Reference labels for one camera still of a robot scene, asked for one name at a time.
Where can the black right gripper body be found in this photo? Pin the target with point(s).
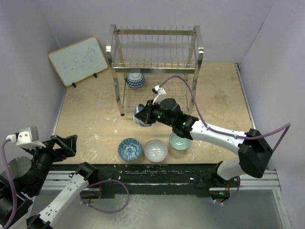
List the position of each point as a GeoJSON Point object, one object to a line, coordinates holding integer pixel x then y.
{"type": "Point", "coordinates": [155, 110]}

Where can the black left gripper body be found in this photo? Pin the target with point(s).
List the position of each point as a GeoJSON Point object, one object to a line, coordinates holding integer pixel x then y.
{"type": "Point", "coordinates": [44, 156]}

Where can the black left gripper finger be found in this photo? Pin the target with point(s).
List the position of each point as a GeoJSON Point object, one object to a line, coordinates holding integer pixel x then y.
{"type": "Point", "coordinates": [64, 151]}
{"type": "Point", "coordinates": [65, 143]}

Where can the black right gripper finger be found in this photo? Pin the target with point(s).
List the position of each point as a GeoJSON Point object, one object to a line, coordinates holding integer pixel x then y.
{"type": "Point", "coordinates": [143, 113]}
{"type": "Point", "coordinates": [148, 120]}

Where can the blue floral bowl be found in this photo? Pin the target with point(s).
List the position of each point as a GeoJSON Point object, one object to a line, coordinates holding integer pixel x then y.
{"type": "Point", "coordinates": [138, 119]}

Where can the red zigzag patterned bowl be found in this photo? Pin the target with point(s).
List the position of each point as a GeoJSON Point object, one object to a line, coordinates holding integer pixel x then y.
{"type": "Point", "coordinates": [135, 80]}

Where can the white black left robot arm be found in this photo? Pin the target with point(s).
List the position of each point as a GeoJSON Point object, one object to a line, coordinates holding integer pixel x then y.
{"type": "Point", "coordinates": [23, 179]}

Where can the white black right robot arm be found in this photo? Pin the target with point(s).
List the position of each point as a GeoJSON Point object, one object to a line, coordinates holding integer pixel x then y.
{"type": "Point", "coordinates": [252, 150]}

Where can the stainless steel dish rack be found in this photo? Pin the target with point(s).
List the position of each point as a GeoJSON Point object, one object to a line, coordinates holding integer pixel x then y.
{"type": "Point", "coordinates": [156, 53]}

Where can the white red rimmed bowl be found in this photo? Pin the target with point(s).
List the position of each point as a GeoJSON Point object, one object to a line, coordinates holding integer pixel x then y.
{"type": "Point", "coordinates": [156, 151]}

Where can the blue patterned bowl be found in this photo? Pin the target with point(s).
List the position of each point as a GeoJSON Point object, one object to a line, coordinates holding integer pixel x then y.
{"type": "Point", "coordinates": [129, 149]}

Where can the light green celadon bowl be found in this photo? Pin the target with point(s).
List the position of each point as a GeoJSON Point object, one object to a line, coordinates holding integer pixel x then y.
{"type": "Point", "coordinates": [179, 143]}

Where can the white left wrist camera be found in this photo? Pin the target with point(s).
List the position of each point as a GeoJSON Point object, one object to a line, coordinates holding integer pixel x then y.
{"type": "Point", "coordinates": [27, 138]}

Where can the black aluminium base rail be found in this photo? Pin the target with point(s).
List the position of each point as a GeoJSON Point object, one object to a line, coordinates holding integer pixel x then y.
{"type": "Point", "coordinates": [176, 179]}

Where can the small whiteboard yellow frame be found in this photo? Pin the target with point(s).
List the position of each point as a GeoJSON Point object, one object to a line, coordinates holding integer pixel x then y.
{"type": "Point", "coordinates": [78, 61]}

